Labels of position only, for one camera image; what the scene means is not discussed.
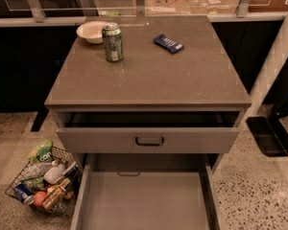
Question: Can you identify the green chip bag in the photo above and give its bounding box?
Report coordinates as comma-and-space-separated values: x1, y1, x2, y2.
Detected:
26, 140, 53, 163

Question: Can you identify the grey drawer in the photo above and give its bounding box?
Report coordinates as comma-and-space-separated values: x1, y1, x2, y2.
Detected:
58, 111, 239, 153
70, 154, 226, 230

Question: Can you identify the grey drawer cabinet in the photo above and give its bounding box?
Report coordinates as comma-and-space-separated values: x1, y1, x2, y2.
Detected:
45, 16, 251, 169

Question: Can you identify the grey top drawer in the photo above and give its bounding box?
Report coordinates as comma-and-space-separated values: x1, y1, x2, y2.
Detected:
58, 111, 239, 153

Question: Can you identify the white bowl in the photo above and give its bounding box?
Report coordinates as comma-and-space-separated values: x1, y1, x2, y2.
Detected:
76, 21, 106, 44

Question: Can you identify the brown snack box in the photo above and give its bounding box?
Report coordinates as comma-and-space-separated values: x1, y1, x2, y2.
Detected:
42, 178, 70, 211

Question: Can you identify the orange fruit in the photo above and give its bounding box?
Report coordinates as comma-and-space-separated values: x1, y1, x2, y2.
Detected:
34, 191, 47, 207

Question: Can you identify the white bottle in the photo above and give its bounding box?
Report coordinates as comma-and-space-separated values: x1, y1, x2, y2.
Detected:
43, 164, 65, 185

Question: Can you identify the green soda can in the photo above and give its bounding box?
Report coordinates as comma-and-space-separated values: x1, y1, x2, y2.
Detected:
102, 22, 123, 62

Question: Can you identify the clear plastic water bottle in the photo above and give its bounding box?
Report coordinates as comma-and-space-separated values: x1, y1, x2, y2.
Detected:
23, 161, 59, 179

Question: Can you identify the black tray on floor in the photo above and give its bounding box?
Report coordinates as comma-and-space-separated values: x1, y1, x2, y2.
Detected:
246, 117, 288, 157

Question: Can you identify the blue snack bar packet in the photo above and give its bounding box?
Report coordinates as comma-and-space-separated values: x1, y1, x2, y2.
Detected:
153, 34, 184, 54

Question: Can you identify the wire basket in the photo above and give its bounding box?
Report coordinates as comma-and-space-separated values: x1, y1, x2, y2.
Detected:
5, 147, 81, 215

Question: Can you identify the blue soda can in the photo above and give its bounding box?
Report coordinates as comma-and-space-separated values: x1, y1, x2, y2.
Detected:
13, 184, 35, 205

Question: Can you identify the cardboard box left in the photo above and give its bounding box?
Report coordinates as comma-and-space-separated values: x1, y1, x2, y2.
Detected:
145, 0, 192, 15

